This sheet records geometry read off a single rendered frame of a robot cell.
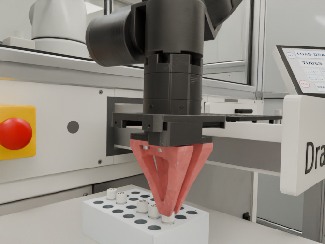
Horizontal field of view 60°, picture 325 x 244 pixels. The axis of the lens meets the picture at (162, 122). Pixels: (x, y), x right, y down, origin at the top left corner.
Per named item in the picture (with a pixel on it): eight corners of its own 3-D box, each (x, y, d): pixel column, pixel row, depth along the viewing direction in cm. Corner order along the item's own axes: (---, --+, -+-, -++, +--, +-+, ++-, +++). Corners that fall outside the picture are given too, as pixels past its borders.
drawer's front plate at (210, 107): (256, 136, 96) (257, 104, 95) (208, 143, 75) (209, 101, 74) (251, 136, 97) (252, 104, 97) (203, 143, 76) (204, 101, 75)
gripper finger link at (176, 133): (111, 215, 27) (113, 118, 27) (163, 199, 32) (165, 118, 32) (161, 239, 23) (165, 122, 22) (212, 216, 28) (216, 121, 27)
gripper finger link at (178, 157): (125, 211, 28) (128, 118, 28) (172, 197, 34) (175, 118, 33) (175, 233, 24) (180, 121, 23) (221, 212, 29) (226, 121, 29)
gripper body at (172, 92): (108, 132, 26) (110, 52, 26) (179, 129, 34) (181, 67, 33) (157, 138, 22) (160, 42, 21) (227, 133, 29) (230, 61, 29)
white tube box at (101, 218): (208, 246, 31) (209, 212, 31) (153, 278, 25) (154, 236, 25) (135, 214, 40) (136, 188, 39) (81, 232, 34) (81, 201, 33)
